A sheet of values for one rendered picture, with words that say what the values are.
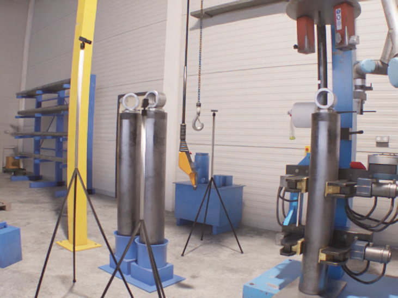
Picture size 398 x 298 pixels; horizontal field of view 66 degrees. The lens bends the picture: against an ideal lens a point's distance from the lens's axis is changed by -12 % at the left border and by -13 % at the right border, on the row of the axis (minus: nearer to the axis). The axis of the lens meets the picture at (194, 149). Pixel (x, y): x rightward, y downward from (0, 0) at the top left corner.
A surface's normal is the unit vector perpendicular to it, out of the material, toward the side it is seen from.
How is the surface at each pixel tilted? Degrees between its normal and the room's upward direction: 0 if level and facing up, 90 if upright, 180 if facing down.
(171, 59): 90
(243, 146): 90
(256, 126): 90
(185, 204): 90
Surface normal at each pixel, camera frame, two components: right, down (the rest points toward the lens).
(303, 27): -0.88, -0.01
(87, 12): 0.76, 0.04
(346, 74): -0.65, 0.00
